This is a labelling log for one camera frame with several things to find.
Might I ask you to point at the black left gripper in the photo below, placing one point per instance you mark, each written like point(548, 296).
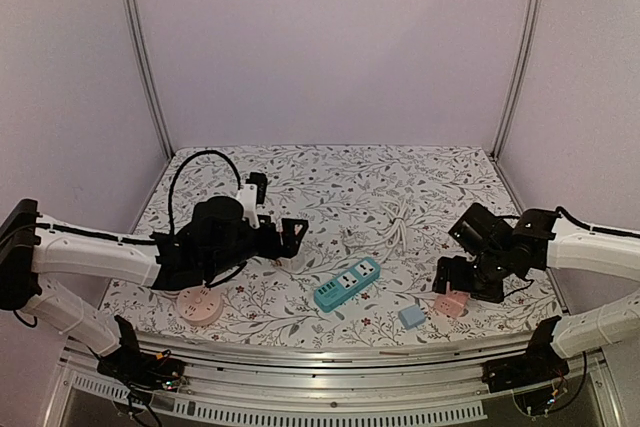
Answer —
point(290, 246)

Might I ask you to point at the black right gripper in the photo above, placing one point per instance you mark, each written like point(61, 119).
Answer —
point(451, 269)

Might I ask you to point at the pink cube socket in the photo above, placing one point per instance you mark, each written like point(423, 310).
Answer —
point(452, 304)

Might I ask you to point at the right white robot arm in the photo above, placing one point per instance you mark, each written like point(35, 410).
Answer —
point(554, 239)

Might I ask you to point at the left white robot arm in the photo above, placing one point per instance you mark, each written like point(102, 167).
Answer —
point(35, 248)

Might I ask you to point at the small blue plug adapter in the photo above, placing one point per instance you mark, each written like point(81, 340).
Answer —
point(411, 317)

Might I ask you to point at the white cube socket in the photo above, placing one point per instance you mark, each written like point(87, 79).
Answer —
point(292, 264)

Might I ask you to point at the teal power strip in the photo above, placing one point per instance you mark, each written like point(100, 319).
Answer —
point(346, 285)

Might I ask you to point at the floral table mat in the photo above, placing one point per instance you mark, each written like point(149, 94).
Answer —
point(394, 204)

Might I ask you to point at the round pink socket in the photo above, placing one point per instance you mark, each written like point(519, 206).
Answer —
point(200, 306)

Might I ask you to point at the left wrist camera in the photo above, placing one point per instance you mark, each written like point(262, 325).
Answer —
point(252, 194)

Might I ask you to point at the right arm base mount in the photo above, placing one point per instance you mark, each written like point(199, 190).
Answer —
point(537, 377)

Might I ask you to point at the aluminium front rail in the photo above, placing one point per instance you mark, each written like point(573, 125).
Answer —
point(429, 385)

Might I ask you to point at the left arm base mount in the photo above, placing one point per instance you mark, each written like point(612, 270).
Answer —
point(140, 372)

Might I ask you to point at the left aluminium frame post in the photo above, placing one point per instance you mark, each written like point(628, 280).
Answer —
point(141, 55)

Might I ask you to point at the aluminium frame post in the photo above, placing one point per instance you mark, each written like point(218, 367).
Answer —
point(141, 55)
point(525, 47)

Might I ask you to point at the right aluminium frame post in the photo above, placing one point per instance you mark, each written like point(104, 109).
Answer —
point(525, 47)

